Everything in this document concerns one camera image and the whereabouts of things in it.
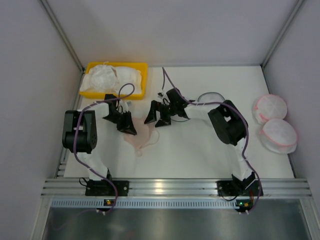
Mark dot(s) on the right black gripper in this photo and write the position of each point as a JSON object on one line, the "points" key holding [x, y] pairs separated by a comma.
{"points": [[163, 112]]}

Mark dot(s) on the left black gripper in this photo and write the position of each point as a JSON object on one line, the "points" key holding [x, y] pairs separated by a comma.
{"points": [[122, 120]]}

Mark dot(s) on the pink bra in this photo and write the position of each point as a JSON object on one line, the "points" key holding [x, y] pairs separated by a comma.
{"points": [[147, 135]]}

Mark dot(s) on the clear mesh laundry bag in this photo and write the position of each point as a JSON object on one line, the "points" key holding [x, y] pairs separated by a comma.
{"points": [[210, 96]]}

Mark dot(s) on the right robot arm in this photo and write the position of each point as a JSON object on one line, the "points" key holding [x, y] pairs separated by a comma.
{"points": [[230, 128]]}

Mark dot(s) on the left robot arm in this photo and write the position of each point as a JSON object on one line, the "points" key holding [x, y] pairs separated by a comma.
{"points": [[80, 135]]}

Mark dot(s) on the white bra in bin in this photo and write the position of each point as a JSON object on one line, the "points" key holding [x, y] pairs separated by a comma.
{"points": [[100, 78], [126, 75]]}

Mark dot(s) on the upper pink-trimmed laundry bag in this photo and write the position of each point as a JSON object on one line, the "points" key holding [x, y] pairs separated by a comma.
{"points": [[269, 107]]}

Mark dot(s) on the pink-trimmed laundry bag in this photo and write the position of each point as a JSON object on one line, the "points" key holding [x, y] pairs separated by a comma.
{"points": [[279, 136], [269, 107]]}

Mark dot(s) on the lower pink-trimmed laundry bag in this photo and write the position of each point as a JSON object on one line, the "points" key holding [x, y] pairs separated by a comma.
{"points": [[279, 136]]}

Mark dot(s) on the yellow plastic bin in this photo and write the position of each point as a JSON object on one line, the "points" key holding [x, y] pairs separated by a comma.
{"points": [[141, 66]]}

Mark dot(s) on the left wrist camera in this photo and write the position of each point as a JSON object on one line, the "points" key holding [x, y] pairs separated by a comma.
{"points": [[125, 105]]}

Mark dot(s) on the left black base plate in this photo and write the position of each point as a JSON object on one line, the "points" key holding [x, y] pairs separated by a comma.
{"points": [[103, 188]]}

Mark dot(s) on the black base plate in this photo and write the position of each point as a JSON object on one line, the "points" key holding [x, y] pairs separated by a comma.
{"points": [[232, 188], [103, 188]]}

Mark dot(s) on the aluminium front rail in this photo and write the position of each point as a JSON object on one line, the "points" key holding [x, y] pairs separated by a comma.
{"points": [[273, 188]]}

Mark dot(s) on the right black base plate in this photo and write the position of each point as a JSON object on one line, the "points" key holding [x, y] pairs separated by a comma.
{"points": [[232, 188]]}

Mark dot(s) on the slotted white cable duct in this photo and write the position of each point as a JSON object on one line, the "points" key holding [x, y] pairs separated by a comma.
{"points": [[149, 203]]}

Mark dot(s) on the left aluminium frame post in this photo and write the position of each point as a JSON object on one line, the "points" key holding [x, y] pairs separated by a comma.
{"points": [[61, 33]]}

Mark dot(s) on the aluminium frame post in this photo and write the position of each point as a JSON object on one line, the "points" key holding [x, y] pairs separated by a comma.
{"points": [[297, 7], [61, 33]]}

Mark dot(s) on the right aluminium frame post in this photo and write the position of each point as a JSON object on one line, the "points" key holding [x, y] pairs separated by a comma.
{"points": [[297, 7]]}

